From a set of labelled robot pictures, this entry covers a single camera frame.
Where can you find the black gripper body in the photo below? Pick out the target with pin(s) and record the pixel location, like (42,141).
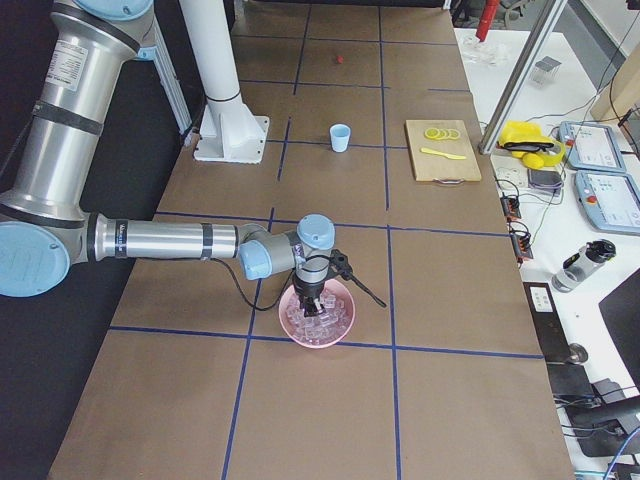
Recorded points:
(308,289)

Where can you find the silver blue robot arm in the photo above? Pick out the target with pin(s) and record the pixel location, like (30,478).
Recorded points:
(43,229)

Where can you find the pink bowl of ice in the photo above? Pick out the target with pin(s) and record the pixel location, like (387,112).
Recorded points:
(325,329)

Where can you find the light blue paper cup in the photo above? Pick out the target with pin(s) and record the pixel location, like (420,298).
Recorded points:
(339,137)

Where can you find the wooden cutting board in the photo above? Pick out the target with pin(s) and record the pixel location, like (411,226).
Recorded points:
(430,168)

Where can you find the yellow plastic knife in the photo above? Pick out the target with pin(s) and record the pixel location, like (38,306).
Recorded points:
(450,156)

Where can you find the lemon slice near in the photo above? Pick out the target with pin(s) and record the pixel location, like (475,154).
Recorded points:
(432,133)

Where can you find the clear water bottle black cap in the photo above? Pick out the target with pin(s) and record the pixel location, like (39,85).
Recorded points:
(581,265)

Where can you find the lower teach pendant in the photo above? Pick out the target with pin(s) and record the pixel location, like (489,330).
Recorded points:
(610,200)

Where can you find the teach pendant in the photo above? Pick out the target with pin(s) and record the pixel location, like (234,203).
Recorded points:
(610,200)
(591,146)

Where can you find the upper teach pendant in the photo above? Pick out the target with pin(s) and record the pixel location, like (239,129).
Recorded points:
(591,146)

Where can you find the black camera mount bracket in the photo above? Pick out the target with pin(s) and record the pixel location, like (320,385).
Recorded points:
(340,266)

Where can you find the white camera stand pillar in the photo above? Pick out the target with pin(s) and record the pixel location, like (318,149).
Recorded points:
(229,131)

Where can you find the aluminium frame post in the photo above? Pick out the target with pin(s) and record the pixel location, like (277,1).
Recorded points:
(543,27)

